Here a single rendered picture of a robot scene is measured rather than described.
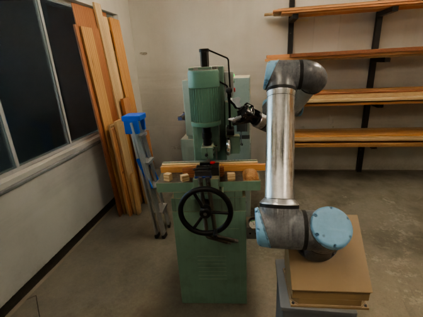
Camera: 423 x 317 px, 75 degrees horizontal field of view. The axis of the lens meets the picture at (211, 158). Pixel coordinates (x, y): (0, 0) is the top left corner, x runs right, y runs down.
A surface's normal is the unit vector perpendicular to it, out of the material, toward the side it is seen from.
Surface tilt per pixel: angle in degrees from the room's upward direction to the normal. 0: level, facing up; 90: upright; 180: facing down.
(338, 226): 46
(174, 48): 90
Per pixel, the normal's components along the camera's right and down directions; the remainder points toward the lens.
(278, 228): -0.13, -0.10
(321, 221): -0.02, -0.43
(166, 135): -0.15, 0.33
